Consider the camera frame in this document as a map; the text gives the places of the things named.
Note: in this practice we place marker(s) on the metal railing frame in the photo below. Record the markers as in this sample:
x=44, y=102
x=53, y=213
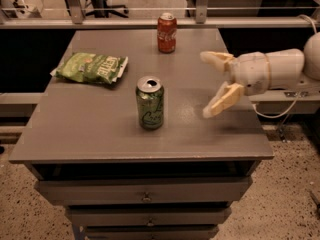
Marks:
x=78, y=14

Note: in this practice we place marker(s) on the middle grey drawer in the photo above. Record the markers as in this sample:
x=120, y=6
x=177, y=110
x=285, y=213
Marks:
x=154, y=216

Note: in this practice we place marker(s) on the grey drawer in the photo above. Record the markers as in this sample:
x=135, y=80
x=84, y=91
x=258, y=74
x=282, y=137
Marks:
x=154, y=216
x=144, y=191
x=183, y=232

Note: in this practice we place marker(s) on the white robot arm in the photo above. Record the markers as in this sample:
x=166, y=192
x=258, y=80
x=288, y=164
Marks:
x=293, y=69

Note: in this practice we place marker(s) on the red cola can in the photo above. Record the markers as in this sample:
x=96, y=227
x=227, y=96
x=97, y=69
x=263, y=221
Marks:
x=166, y=33

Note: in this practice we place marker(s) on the green soda can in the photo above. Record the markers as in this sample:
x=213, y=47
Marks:
x=150, y=102

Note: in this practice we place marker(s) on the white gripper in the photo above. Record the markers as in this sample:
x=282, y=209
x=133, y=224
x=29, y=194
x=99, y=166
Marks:
x=251, y=72

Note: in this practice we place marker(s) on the bottom grey drawer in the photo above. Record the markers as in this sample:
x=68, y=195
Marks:
x=183, y=232

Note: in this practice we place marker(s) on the top grey drawer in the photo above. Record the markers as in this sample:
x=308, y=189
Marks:
x=144, y=191

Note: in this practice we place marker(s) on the green chip bag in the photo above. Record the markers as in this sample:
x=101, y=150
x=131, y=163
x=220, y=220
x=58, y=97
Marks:
x=91, y=68

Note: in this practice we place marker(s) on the grey drawer cabinet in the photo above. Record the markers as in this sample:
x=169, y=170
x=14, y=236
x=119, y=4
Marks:
x=82, y=132

